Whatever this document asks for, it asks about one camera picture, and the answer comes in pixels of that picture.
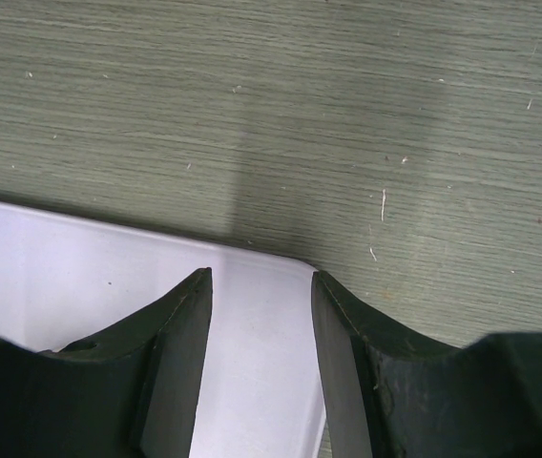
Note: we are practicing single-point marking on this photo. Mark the lilac plastic tray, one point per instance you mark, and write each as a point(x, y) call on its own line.
point(64, 278)

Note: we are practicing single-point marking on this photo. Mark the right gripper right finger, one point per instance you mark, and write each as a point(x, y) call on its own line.
point(390, 391)

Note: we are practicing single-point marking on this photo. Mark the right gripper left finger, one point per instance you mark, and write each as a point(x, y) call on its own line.
point(129, 390)

